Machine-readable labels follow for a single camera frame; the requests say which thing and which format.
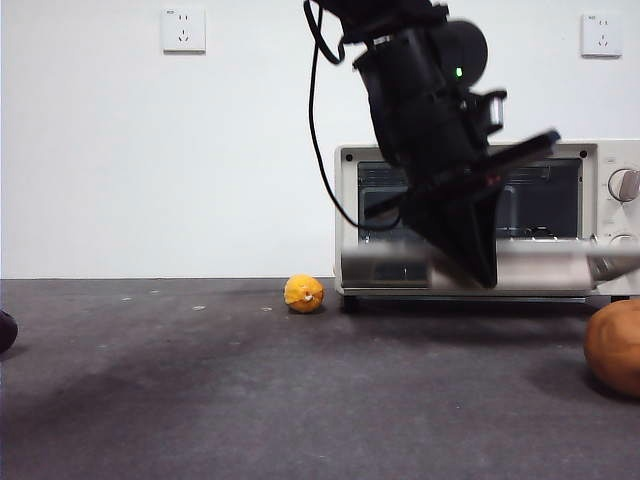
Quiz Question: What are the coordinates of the glass oven door with handle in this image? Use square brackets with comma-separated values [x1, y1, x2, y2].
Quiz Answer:
[342, 243, 640, 290]

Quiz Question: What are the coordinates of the brown potato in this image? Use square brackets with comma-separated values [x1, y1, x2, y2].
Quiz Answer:
[583, 298, 640, 399]

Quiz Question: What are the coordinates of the white Toshiba toaster oven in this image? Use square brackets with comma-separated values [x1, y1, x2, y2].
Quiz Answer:
[333, 142, 640, 314]

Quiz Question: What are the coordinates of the dark purple eggplant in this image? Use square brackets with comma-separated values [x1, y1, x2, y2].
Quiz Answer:
[0, 309, 19, 354]

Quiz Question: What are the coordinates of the metal wire oven rack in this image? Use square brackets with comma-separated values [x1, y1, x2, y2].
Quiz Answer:
[495, 224, 597, 245]

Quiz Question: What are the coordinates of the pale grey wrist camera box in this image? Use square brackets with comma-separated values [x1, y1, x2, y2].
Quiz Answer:
[469, 88, 509, 136]

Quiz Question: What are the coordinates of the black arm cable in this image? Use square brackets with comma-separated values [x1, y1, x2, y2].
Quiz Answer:
[303, 0, 401, 231]

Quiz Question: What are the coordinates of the white wall power socket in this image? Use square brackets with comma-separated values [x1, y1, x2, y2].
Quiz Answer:
[580, 13, 624, 58]
[162, 6, 207, 55]

